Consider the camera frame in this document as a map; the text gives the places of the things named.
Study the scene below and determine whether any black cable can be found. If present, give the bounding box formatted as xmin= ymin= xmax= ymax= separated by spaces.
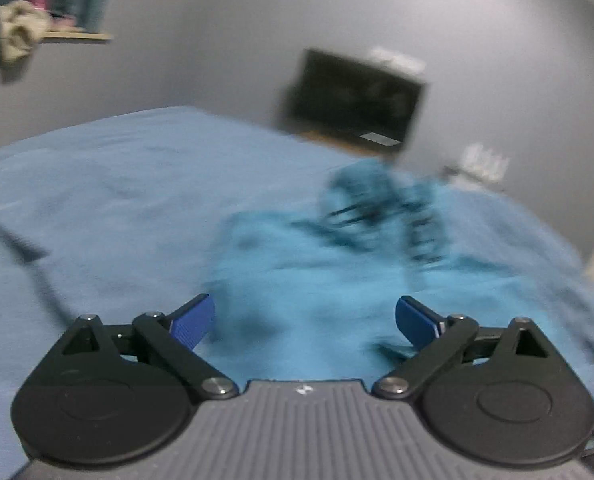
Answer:
xmin=0 ymin=220 xmax=72 ymax=326

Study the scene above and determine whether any wooden shelf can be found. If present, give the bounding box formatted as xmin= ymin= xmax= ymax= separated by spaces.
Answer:
xmin=42 ymin=30 xmax=114 ymax=44

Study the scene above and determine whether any light blue blanket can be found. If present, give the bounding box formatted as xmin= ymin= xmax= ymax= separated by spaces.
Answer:
xmin=0 ymin=105 xmax=594 ymax=480

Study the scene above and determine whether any pink item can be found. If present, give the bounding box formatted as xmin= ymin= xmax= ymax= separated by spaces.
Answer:
xmin=29 ymin=0 xmax=78 ymax=31

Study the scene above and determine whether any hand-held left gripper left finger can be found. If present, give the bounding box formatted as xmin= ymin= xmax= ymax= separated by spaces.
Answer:
xmin=59 ymin=293 xmax=240 ymax=402

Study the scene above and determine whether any wooden desk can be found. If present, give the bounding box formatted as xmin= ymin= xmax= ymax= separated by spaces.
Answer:
xmin=297 ymin=127 xmax=408 ymax=158

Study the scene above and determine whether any black television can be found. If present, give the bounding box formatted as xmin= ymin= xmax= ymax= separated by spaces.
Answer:
xmin=282 ymin=49 xmax=428 ymax=153

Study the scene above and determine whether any beige cloth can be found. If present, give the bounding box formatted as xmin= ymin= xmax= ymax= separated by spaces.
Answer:
xmin=0 ymin=1 xmax=52 ymax=66

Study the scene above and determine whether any teal garment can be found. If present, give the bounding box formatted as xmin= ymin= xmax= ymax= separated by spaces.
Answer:
xmin=204 ymin=157 xmax=594 ymax=383

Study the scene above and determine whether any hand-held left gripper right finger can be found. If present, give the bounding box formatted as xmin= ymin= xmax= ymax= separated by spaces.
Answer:
xmin=372 ymin=296 xmax=553 ymax=402

